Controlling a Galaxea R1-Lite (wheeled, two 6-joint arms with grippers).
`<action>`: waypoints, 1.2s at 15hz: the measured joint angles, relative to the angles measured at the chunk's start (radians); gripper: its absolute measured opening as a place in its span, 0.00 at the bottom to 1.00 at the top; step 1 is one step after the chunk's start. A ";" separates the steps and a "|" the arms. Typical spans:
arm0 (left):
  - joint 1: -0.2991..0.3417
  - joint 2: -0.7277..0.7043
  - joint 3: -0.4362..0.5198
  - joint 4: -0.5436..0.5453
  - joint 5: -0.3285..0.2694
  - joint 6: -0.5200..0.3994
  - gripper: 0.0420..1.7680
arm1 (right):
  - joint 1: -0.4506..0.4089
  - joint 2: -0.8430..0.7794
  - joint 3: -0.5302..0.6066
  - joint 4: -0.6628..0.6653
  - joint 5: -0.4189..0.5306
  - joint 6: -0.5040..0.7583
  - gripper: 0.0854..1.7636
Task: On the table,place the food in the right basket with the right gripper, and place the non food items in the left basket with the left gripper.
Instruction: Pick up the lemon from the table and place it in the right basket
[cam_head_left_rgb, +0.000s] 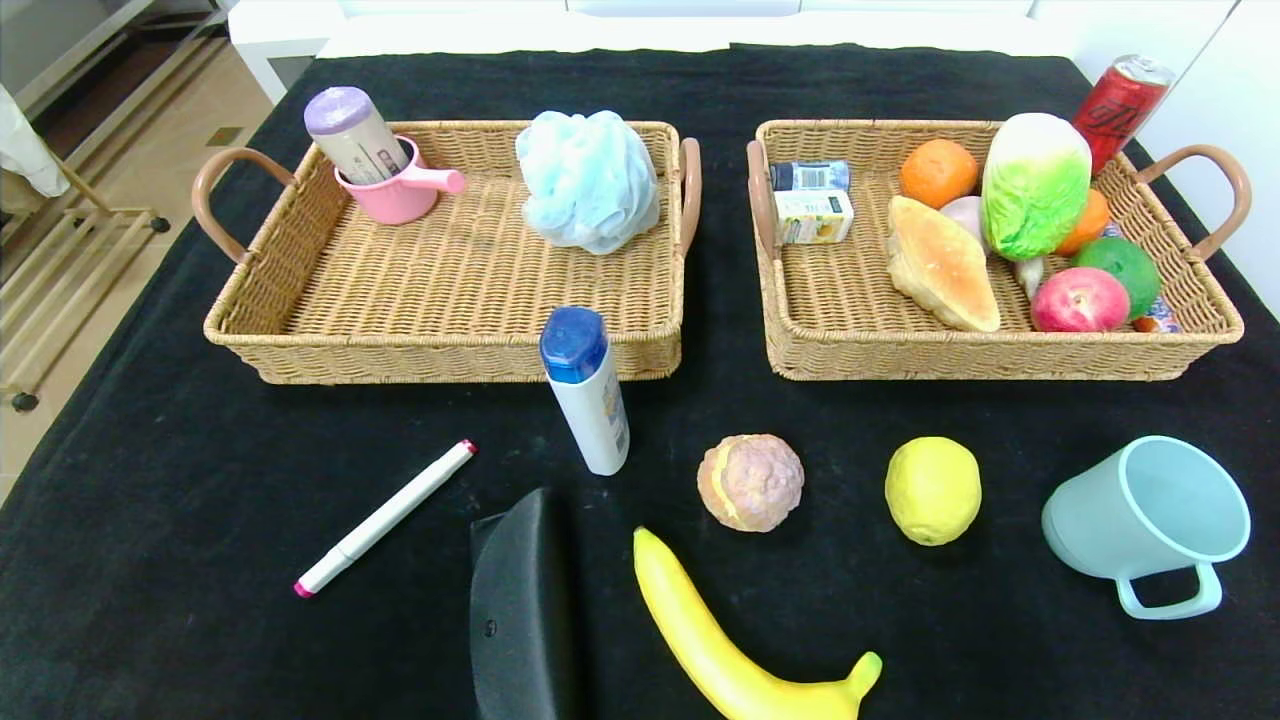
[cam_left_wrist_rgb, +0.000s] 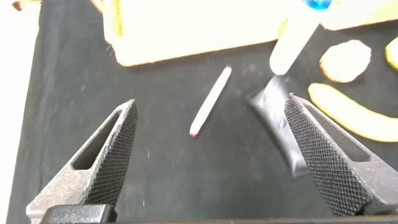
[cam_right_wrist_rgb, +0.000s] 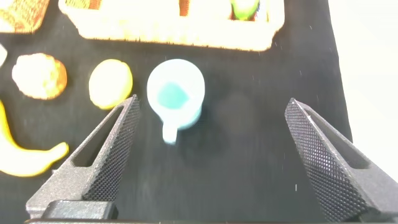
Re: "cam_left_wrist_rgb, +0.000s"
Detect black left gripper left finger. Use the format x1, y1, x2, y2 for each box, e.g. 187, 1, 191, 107
25, 98, 139, 224

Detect yellow lemon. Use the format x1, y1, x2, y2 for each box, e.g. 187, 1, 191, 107
384, 37, 398, 71

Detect white marker pink ends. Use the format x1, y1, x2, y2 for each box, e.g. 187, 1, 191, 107
188, 65, 233, 139

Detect white bottle blue cap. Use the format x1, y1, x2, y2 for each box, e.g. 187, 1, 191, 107
269, 0, 333, 76

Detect yellow banana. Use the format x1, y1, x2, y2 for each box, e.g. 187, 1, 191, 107
307, 82, 398, 143

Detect pink round bun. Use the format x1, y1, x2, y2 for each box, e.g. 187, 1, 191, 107
319, 39, 373, 84

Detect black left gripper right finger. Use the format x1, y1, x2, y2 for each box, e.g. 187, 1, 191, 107
284, 92, 398, 218

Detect black table cloth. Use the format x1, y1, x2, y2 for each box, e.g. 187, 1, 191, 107
6, 0, 398, 224

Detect black curved plastic object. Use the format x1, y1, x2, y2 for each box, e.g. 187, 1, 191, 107
247, 74, 310, 179

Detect wicker basket with toiletries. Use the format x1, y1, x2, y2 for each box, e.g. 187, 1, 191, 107
90, 0, 398, 67

